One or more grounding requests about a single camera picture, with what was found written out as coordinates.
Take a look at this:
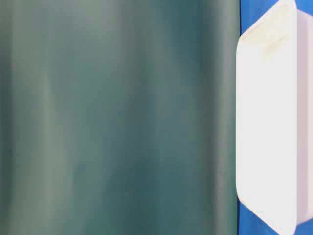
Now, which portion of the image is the white plastic case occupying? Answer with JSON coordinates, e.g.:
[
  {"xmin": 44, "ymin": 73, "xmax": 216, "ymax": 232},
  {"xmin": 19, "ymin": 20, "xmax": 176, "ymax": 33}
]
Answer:
[{"xmin": 236, "ymin": 0, "xmax": 313, "ymax": 235}]

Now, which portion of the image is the dark green mat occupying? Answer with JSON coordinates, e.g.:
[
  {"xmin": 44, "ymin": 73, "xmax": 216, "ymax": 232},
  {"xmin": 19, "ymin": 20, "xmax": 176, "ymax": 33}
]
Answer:
[{"xmin": 0, "ymin": 0, "xmax": 240, "ymax": 235}]

